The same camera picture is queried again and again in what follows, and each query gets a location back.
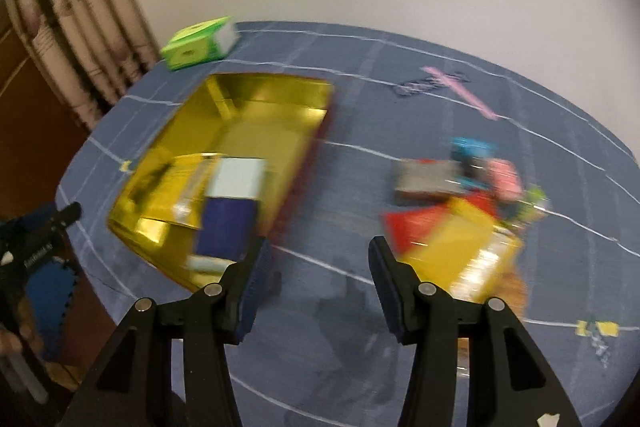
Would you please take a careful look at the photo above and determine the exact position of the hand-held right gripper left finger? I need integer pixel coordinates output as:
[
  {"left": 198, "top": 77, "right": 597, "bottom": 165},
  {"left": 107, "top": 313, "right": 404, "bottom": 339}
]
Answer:
[{"left": 60, "top": 234, "right": 273, "bottom": 427}]

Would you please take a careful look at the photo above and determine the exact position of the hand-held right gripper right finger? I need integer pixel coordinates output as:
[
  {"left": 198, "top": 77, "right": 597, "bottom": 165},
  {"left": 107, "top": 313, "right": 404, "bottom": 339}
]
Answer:
[{"left": 368, "top": 236, "right": 583, "bottom": 427}]

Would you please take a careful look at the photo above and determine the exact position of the red and gold tin box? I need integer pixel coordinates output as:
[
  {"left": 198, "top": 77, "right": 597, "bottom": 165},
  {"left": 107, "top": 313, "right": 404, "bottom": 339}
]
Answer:
[{"left": 107, "top": 73, "right": 336, "bottom": 293}]

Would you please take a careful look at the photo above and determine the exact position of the green cartoon snack packet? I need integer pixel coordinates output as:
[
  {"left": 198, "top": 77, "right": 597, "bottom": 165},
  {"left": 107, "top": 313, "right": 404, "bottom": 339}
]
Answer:
[{"left": 517, "top": 187, "right": 549, "bottom": 224}]

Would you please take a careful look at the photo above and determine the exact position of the red snack packet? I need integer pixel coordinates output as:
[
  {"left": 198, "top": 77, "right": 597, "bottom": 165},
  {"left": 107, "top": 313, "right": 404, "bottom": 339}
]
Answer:
[{"left": 382, "top": 202, "right": 453, "bottom": 260}]

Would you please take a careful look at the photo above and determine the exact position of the blue foam puzzle mat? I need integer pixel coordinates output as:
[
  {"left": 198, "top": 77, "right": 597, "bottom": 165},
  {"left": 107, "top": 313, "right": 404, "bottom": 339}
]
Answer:
[{"left": 25, "top": 257, "right": 77, "bottom": 350}]

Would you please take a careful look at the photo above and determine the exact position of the blue and white snack packet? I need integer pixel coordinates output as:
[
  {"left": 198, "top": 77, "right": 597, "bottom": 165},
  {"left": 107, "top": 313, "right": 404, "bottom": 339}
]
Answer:
[{"left": 187, "top": 157, "right": 268, "bottom": 273}]

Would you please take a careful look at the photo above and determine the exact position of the yellow snack packet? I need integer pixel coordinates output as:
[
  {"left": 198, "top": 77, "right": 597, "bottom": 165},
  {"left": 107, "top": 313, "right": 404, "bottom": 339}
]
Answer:
[{"left": 410, "top": 196, "right": 526, "bottom": 304}]

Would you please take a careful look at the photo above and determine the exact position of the grey snack packet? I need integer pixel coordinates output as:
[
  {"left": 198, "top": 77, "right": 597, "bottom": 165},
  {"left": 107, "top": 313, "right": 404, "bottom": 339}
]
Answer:
[{"left": 394, "top": 158, "right": 463, "bottom": 204}]

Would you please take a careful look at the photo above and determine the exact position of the blue grid tablecloth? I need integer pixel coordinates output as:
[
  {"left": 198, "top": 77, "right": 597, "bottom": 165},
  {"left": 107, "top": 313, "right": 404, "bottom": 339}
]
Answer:
[{"left": 55, "top": 21, "right": 640, "bottom": 427}]

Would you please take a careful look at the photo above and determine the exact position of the blue wrapped candy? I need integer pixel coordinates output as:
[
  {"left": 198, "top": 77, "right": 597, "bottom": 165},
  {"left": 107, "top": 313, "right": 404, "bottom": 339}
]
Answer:
[{"left": 450, "top": 137, "right": 496, "bottom": 190}]

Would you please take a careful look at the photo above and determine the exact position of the pink patterned snack packet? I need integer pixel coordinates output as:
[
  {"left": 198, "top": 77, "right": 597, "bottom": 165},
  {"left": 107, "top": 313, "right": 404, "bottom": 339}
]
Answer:
[{"left": 486, "top": 159, "right": 524, "bottom": 202}]

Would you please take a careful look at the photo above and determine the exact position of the pink cloth label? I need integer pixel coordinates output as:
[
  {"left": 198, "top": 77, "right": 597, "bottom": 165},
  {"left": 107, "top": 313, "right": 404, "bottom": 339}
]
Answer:
[{"left": 422, "top": 66, "right": 500, "bottom": 122}]

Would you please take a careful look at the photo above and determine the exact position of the green cardboard box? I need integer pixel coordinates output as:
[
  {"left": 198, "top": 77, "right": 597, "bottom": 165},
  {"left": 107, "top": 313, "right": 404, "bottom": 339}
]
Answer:
[{"left": 160, "top": 17, "right": 240, "bottom": 72}]

